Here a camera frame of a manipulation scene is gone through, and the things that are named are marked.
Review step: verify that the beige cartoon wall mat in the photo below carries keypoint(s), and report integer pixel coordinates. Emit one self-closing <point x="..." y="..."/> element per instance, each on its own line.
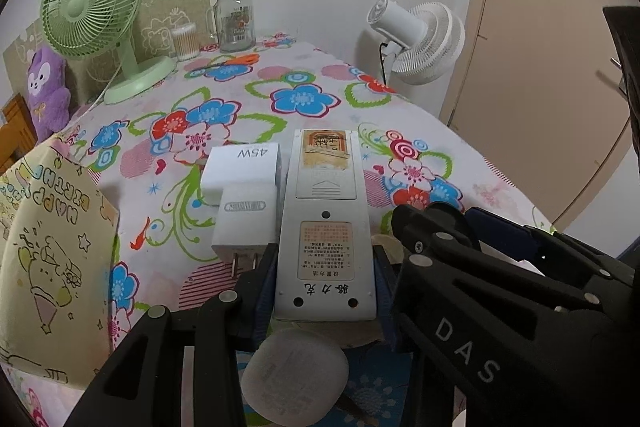
<point x="87" y="77"/>

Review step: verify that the white oval earbud case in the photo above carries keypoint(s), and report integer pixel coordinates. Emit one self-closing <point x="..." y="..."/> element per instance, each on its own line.
<point x="295" y="377"/>

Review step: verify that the floral tablecloth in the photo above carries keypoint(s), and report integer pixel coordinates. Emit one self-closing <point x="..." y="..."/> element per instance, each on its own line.
<point x="162" y="201"/>

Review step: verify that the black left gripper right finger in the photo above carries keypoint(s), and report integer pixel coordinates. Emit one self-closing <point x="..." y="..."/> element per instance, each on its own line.
<point x="431" y="398"/>

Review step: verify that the glass jar green lid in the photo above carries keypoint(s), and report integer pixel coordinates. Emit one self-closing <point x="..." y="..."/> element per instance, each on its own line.
<point x="231" y="24"/>

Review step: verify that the white standing fan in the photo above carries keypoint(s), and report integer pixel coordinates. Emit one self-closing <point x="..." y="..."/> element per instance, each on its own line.
<point x="419" y="45"/>

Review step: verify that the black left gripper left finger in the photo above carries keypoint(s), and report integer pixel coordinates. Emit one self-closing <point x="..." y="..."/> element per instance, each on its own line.
<point x="140" y="384"/>

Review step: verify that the cotton swab container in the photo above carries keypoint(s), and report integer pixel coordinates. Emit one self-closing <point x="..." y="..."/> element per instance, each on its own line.
<point x="185" y="41"/>

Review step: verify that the beige door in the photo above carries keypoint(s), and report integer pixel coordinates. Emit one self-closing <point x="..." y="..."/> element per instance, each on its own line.
<point x="536" y="92"/>

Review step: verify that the green desk fan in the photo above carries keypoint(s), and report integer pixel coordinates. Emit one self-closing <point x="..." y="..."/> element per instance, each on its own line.
<point x="79" y="29"/>

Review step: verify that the yellow cartoon fabric storage box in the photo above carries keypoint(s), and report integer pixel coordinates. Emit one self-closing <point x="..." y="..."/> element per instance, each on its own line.
<point x="57" y="236"/>

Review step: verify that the white remote control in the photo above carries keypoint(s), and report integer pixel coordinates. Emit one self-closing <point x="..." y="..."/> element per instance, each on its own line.
<point x="325" y="267"/>

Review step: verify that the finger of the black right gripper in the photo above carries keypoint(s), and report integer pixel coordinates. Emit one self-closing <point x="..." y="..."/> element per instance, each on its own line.
<point x="524" y="350"/>
<point x="603" y="280"/>

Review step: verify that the white 45W charger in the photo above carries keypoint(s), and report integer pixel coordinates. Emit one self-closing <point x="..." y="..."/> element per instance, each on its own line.
<point x="239" y="164"/>

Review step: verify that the purple plush rabbit toy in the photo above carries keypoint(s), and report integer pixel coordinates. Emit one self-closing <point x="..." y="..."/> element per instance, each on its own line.
<point x="48" y="98"/>

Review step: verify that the white plug adapter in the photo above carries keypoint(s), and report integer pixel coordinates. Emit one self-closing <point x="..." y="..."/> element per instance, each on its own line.
<point x="246" y="223"/>

